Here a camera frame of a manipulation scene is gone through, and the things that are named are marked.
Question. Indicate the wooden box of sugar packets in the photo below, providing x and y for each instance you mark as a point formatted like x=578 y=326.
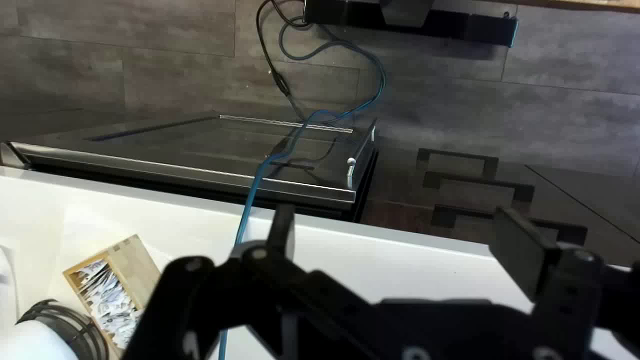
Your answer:
x=112 y=287

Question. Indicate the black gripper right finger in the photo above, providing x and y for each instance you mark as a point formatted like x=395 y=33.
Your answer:
x=526 y=250

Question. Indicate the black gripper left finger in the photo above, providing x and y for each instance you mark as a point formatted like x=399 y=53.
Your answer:
x=281 y=230

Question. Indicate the aluminium frame robot cart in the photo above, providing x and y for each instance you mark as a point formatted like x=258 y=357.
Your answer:
x=186 y=153

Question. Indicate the black wall-mounted device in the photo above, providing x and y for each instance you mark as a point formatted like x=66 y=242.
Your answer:
x=413 y=16

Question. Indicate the white round object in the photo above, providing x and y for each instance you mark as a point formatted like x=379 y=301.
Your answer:
x=81 y=326

